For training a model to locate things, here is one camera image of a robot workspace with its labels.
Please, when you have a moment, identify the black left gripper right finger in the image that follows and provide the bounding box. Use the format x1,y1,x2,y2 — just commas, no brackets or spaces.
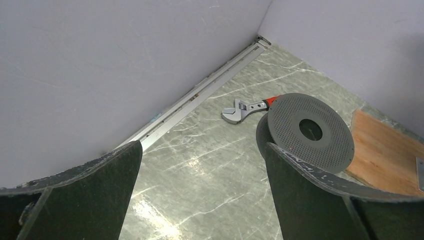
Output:
264,142,424,240

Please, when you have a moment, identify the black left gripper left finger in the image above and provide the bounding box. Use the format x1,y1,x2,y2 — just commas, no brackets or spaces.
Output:
0,140,143,240

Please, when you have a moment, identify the black perforated filament spool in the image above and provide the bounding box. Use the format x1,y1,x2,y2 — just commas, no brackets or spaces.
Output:
256,93,355,174

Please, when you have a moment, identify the wooden base board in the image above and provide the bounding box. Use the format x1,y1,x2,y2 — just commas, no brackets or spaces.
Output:
346,109,424,197

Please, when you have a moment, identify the grey metal stand bracket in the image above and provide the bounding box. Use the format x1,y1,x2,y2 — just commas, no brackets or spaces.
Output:
416,157,424,192

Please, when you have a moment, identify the red handled adjustable wrench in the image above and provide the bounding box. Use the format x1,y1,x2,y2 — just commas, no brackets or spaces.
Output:
220,95,280,125

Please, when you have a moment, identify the aluminium edge rail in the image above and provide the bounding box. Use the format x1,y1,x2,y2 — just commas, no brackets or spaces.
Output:
119,35,272,150

